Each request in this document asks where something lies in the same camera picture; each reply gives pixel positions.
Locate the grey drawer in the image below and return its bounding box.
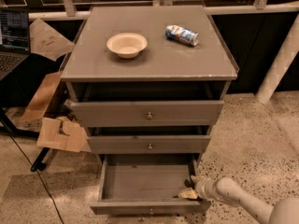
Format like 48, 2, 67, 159
71, 101, 224, 127
91, 154, 211, 216
88, 135, 210, 154

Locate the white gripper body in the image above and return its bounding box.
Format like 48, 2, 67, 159
194, 177, 218, 199

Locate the crushed blue white can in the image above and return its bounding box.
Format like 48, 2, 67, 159
165, 25, 198, 47

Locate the black desk leg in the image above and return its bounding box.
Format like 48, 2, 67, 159
0, 108, 50, 172

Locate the white railing bar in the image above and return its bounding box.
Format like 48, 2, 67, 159
29, 1, 299, 21

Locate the grey bottom drawer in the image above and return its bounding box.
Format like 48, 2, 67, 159
91, 154, 211, 216

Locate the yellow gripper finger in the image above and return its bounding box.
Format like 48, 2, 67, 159
178, 188, 198, 200
191, 175, 206, 185

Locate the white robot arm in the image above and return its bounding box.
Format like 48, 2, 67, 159
178, 175, 299, 224

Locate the brown cardboard flap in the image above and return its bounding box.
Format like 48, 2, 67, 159
21, 72, 60, 121

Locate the white paper bowl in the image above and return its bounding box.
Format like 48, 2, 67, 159
107, 33, 148, 59

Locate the black cable on floor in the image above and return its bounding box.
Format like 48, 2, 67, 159
6, 131, 65, 224

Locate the black laptop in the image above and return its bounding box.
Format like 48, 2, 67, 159
0, 8, 31, 80

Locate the paper sheet on desk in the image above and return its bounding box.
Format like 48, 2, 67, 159
29, 19, 75, 62

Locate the grey top drawer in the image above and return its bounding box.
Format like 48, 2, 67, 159
71, 101, 224, 127

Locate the white diagonal post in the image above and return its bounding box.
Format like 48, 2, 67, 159
255, 14, 299, 104

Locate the torn cardboard piece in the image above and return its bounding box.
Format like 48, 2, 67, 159
37, 118, 87, 152

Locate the grey middle drawer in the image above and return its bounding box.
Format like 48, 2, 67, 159
88, 135, 210, 154

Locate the grey drawer cabinet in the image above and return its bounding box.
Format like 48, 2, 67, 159
59, 5, 240, 173

